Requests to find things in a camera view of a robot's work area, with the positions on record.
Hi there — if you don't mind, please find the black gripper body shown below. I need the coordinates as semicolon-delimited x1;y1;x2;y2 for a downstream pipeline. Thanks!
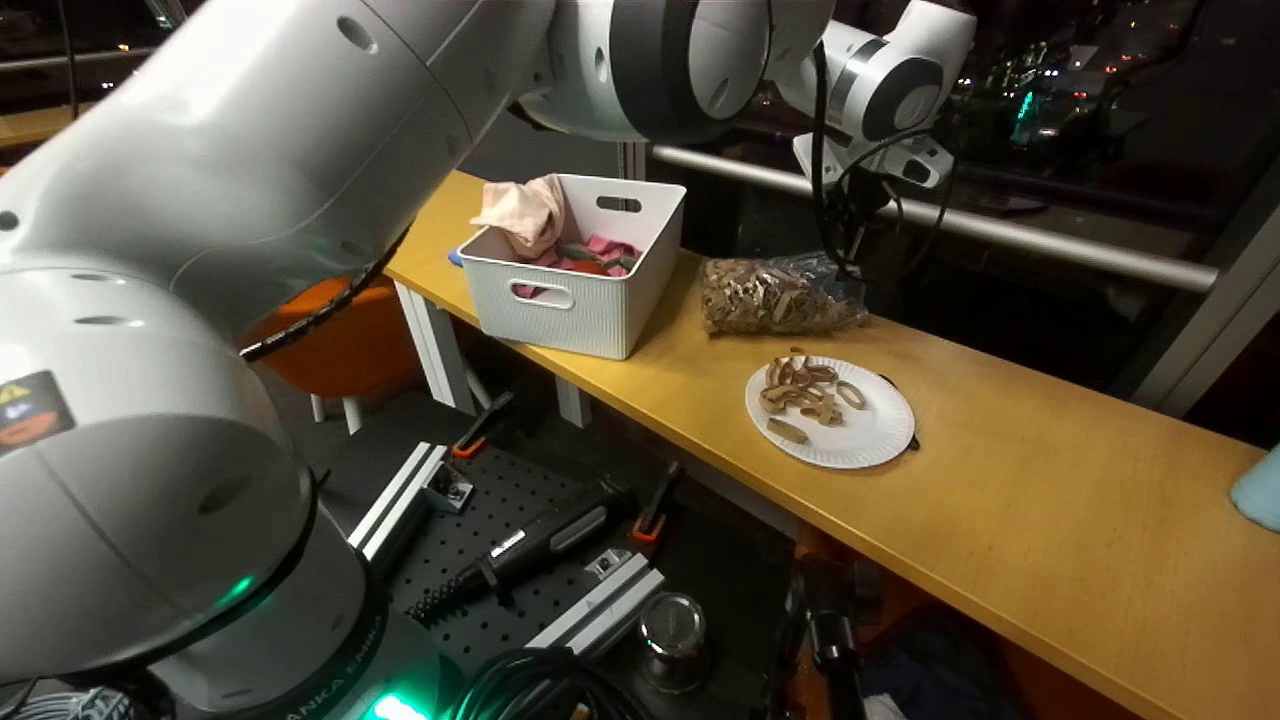
811;169;889;276

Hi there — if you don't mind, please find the clear bag of rubber bands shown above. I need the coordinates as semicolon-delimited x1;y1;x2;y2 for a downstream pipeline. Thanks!
699;253;870;338

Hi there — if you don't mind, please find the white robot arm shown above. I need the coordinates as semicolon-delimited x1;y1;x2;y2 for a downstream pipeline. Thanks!
0;0;975;720

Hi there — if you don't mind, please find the white paper plate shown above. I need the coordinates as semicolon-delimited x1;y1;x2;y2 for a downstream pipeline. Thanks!
745;353;915;474

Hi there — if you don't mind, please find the metal window handrail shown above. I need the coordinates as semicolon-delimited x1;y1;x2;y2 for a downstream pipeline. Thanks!
648;145;1222;295

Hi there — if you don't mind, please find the bright pink cloth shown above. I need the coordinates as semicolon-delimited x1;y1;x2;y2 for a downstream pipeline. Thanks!
515;237;641;276

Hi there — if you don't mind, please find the white plastic bin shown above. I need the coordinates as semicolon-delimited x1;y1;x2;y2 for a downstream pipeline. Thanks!
458;174;685;360

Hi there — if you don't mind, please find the pale pink cloth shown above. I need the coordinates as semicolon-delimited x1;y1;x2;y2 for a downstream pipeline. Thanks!
474;177;568;259

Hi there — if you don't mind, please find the orange chair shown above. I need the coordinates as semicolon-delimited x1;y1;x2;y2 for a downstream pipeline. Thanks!
264;282;419;402

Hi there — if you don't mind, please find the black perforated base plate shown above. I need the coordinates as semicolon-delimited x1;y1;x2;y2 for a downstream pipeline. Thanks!
347;442;663;658

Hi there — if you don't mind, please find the black cable bundle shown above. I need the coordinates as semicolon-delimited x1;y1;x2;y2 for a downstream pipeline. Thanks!
446;645;643;720

